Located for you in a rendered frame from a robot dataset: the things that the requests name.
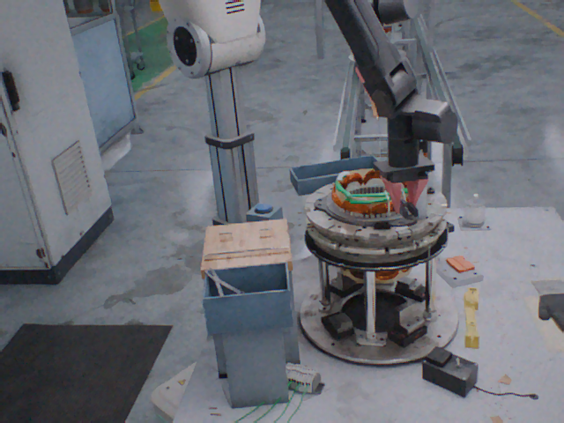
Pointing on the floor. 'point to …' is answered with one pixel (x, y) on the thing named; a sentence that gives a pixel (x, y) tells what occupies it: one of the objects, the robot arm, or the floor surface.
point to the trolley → (127, 38)
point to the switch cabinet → (45, 148)
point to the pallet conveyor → (355, 107)
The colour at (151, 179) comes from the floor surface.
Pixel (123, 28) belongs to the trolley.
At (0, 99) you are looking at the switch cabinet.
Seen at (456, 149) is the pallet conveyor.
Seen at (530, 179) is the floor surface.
